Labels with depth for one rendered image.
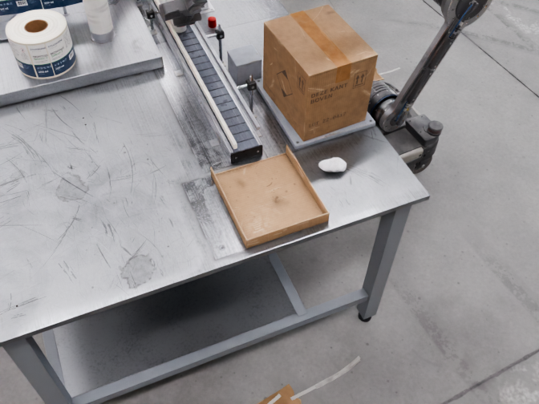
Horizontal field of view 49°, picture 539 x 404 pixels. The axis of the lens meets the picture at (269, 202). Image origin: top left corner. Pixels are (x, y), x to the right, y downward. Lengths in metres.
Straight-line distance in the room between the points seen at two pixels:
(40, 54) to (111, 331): 1.01
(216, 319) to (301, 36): 1.07
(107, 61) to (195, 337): 1.05
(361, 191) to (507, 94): 2.00
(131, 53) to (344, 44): 0.81
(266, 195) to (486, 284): 1.30
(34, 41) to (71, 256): 0.78
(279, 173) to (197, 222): 0.31
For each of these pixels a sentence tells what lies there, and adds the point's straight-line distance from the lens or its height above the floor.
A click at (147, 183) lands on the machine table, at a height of 0.83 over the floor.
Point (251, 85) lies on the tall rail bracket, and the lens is 1.96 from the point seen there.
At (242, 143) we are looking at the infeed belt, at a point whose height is 0.88.
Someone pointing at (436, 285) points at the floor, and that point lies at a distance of 2.70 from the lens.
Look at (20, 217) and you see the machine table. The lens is 1.88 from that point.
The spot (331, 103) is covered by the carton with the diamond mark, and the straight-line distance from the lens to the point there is 1.88.
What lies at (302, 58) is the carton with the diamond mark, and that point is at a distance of 1.81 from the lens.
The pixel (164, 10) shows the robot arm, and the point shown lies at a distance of 2.09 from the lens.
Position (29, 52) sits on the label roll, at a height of 0.99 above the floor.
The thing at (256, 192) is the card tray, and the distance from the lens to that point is 1.80.
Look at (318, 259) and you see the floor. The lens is 2.67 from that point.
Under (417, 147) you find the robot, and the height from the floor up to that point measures 0.24.
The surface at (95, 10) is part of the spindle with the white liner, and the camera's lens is 2.27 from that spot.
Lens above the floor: 2.21
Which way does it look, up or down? 51 degrees down
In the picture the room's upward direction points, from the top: 2 degrees clockwise
